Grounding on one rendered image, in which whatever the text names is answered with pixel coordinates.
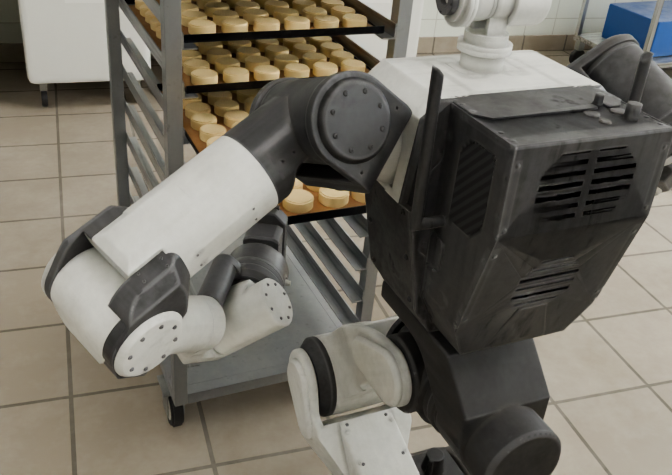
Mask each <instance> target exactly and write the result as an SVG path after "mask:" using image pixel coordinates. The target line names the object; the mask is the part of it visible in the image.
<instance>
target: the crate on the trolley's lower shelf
mask: <svg viewBox="0 0 672 475"><path fill-rule="evenodd" d="M656 2H657V1H644V2H624V3H611V4H610V5H609V8H608V12H607V16H606V20H605V24H604V28H603V32H602V37H603V38H605V39H607V38H609V37H612V36H614V35H619V34H630V35H632V36H633V37H634V38H635V39H636V40H637V41H638V42H639V45H640V48H641V49H642V50H643V48H644V44H645V41H646V37H647V34H648V30H649V27H650V23H651V20H652V16H653V13H654V9H655V6H656ZM650 52H653V53H654V55H653V57H660V56H671V55H672V0H665V1H664V4H663V8H662V11H661V15H660V18H659V21H658V25H657V28H656V32H655V35H654V39H653V42H652V45H651V49H650Z"/></svg>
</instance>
